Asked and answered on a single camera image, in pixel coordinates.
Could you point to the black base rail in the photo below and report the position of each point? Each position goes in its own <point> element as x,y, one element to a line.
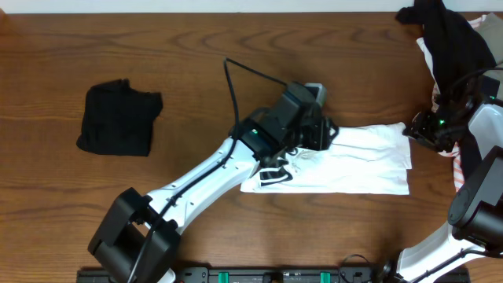
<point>202,274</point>

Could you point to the dark navy garment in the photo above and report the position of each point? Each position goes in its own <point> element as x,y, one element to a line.
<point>459,53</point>

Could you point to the black folded garment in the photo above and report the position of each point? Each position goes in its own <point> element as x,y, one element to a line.
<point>118,120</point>

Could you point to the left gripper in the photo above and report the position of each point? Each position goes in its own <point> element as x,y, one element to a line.
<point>320,131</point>

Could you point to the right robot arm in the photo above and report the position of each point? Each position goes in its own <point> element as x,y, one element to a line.
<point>473,229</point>

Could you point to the white shirt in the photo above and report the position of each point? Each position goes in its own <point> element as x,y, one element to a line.
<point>370,160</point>

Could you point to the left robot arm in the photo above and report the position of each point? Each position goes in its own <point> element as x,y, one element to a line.
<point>138,239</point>

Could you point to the grey garment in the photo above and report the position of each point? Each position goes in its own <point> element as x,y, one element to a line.
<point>490,28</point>

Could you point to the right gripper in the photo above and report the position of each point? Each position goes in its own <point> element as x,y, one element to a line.
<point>420,131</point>

